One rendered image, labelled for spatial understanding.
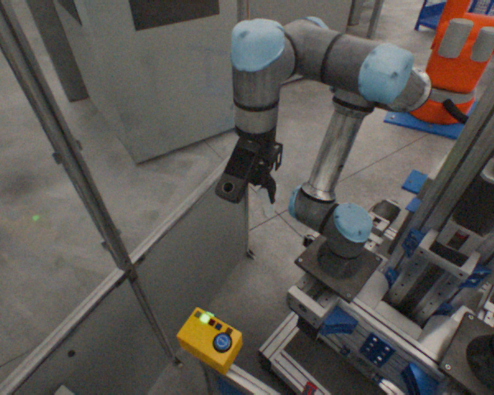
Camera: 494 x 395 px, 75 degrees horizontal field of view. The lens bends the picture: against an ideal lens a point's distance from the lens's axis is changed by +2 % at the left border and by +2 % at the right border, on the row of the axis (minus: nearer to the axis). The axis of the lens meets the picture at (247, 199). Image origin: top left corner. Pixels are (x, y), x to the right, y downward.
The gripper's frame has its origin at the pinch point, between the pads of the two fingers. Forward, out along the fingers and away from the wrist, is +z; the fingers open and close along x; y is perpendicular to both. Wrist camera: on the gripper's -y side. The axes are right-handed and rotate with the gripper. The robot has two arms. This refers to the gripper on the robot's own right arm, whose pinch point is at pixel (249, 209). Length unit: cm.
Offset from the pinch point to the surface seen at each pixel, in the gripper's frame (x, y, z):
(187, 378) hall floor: 33, -10, 148
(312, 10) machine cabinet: 122, 366, 62
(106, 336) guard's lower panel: 45, -26, 69
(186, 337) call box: 9.4, -18.4, 40.9
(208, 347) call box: 2.5, -17.5, 40.9
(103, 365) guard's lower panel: 45, -33, 83
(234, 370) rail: -3, -14, 62
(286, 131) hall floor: 89, 243, 148
